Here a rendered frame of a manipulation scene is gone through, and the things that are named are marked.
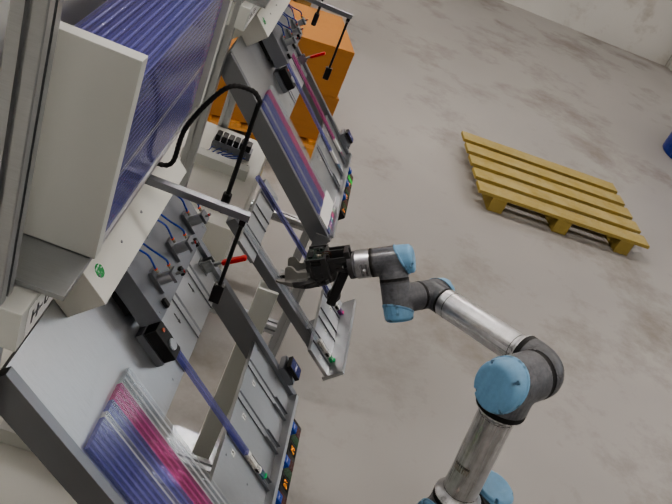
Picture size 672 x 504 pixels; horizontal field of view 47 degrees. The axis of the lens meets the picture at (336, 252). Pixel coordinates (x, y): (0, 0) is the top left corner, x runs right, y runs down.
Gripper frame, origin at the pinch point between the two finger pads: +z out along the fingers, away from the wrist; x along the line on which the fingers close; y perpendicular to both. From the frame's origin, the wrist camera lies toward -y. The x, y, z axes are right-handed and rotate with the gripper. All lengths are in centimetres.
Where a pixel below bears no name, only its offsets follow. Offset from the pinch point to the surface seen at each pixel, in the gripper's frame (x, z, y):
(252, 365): 25.7, 4.4, -6.7
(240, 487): 56, 2, -15
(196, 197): 44, -4, 48
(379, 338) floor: -112, 3, -108
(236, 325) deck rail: 18.5, 8.1, 0.3
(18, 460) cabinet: 56, 51, -3
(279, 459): 40.6, -0.9, -23.4
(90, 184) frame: 76, -5, 68
